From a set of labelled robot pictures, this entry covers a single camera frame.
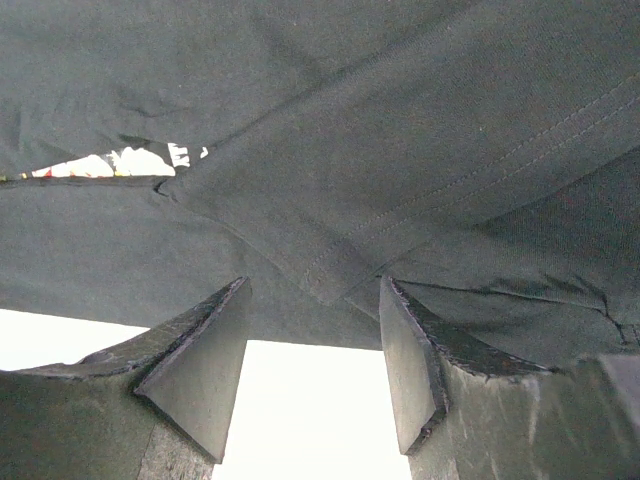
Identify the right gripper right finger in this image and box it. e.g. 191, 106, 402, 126
379, 277, 639, 479

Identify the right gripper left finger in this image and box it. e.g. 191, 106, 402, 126
1, 277, 251, 479

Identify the black floral t shirt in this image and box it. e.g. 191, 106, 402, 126
1, 1, 639, 365

